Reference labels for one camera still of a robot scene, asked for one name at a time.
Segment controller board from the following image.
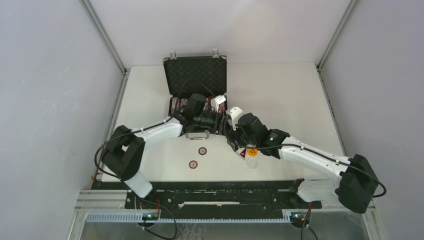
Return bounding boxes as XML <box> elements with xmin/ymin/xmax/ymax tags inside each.
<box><xmin>289</xmin><ymin>212</ymin><xmax>310</xmax><ymax>222</ymax></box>
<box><xmin>142</xmin><ymin>213</ymin><xmax>159</xmax><ymax>222</ymax></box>

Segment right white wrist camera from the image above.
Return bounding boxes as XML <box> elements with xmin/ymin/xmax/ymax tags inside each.
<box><xmin>226</xmin><ymin>106</ymin><xmax>244</xmax><ymax>130</ymax></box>

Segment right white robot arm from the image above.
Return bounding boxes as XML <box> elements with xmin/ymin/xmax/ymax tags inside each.
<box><xmin>223</xmin><ymin>107</ymin><xmax>387</xmax><ymax>214</ymax></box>

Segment orange big blind button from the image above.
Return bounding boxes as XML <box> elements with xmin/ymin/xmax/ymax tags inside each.
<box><xmin>246</xmin><ymin>148</ymin><xmax>259</xmax><ymax>157</ymax></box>

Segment white cable duct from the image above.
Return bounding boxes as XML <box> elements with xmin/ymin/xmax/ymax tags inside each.
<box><xmin>85</xmin><ymin>212</ymin><xmax>291</xmax><ymax>224</ymax></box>

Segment clear dealer button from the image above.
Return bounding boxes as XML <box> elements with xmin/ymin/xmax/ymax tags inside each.
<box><xmin>245</xmin><ymin>157</ymin><xmax>259</xmax><ymax>169</ymax></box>

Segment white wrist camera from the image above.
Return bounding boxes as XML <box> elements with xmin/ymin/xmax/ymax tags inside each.
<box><xmin>213</xmin><ymin>95</ymin><xmax>227</xmax><ymax>113</ymax></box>
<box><xmin>226</xmin><ymin>106</ymin><xmax>244</xmax><ymax>130</ymax></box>

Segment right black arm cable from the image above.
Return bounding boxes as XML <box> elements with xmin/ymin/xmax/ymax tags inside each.
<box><xmin>222</xmin><ymin>114</ymin><xmax>388</xmax><ymax>199</ymax></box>

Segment black aluminium poker case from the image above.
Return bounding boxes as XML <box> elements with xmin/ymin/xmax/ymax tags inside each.
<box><xmin>162</xmin><ymin>49</ymin><xmax>228</xmax><ymax>140</ymax></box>

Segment red poker chip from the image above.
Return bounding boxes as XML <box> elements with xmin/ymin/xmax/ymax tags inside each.
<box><xmin>188</xmin><ymin>160</ymin><xmax>198</xmax><ymax>169</ymax></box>

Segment red triangular all-in button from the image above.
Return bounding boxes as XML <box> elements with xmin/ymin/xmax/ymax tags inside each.
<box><xmin>235</xmin><ymin>148</ymin><xmax>247</xmax><ymax>160</ymax></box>

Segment left controller board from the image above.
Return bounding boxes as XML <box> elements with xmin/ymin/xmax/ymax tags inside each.
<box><xmin>142</xmin><ymin>213</ymin><xmax>159</xmax><ymax>222</ymax></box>

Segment orange black poker chip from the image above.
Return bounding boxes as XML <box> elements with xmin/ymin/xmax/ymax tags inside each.
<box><xmin>198</xmin><ymin>147</ymin><xmax>207</xmax><ymax>156</ymax></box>

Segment right controller board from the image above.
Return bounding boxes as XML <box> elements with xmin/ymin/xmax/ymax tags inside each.
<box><xmin>289</xmin><ymin>212</ymin><xmax>310</xmax><ymax>222</ymax></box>

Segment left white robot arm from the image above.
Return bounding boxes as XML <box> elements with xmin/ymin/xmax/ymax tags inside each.
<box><xmin>94</xmin><ymin>93</ymin><xmax>220</xmax><ymax>209</ymax></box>

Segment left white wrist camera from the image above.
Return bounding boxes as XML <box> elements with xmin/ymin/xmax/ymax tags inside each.
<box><xmin>213</xmin><ymin>95</ymin><xmax>227</xmax><ymax>113</ymax></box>

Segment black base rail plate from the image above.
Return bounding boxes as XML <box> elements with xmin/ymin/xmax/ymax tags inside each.
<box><xmin>124</xmin><ymin>180</ymin><xmax>322</xmax><ymax>219</ymax></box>

